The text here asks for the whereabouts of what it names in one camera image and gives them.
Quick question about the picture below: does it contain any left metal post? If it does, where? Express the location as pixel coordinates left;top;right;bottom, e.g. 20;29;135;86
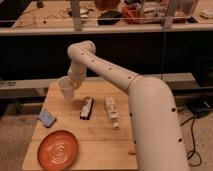
70;0;82;31

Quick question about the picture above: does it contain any orange carrot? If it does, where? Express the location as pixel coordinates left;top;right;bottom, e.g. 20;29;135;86
128;149;136;155

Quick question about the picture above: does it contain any hanging black cable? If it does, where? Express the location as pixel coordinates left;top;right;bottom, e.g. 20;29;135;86
159;27;167;81

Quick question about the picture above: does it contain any white tube bottle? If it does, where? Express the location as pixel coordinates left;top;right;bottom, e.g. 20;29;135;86
105;97;119;129

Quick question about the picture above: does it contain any orange tool on bench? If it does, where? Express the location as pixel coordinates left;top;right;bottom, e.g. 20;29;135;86
122;6;137;24

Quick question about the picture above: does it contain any metal post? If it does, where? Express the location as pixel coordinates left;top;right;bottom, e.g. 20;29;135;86
70;0;82;31
164;0;176;29

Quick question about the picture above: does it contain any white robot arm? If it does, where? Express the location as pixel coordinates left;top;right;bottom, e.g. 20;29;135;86
67;41;190;171

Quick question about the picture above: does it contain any black floor cable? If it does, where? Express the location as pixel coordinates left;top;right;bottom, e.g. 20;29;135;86
180;114;203;168

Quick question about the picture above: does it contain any right metal post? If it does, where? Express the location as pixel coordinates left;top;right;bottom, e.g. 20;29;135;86
164;0;176;29

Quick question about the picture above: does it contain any blue sponge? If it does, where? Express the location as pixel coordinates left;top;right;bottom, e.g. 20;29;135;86
37;110;56;128

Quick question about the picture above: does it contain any black object on bench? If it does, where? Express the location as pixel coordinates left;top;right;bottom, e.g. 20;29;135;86
97;10;121;25

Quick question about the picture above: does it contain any orange plate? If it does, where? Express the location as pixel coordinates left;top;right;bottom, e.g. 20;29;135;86
37;130;78;171

